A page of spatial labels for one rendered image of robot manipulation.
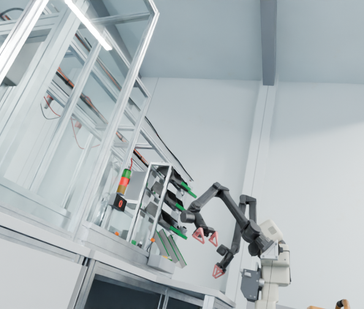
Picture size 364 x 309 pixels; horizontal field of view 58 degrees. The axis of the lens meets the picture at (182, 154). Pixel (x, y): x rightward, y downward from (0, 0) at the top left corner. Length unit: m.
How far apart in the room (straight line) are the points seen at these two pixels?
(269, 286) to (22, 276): 1.50
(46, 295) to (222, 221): 4.59
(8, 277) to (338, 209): 5.12
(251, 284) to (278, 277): 0.17
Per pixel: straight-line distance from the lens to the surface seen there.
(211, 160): 6.01
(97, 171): 1.27
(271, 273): 2.18
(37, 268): 1.11
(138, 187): 3.49
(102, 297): 3.00
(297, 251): 5.44
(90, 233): 1.35
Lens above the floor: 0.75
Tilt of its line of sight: 24 degrees up
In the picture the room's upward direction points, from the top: 15 degrees clockwise
